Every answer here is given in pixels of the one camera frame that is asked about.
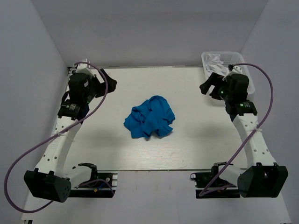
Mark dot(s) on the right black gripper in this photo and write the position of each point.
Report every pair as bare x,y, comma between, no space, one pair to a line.
205,87

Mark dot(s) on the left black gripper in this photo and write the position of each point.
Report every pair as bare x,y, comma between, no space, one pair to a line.
101,85

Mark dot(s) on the blue t shirt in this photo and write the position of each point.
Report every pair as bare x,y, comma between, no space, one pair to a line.
154,115

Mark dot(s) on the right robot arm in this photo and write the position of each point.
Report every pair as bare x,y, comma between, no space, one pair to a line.
252,169

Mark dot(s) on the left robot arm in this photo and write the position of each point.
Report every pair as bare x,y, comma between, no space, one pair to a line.
48,180

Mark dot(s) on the white crumpled t shirt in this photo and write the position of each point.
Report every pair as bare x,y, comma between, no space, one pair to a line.
213,64

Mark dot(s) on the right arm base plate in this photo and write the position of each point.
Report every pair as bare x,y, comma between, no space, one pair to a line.
201,179

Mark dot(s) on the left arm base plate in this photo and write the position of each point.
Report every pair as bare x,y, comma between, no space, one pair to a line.
98,189

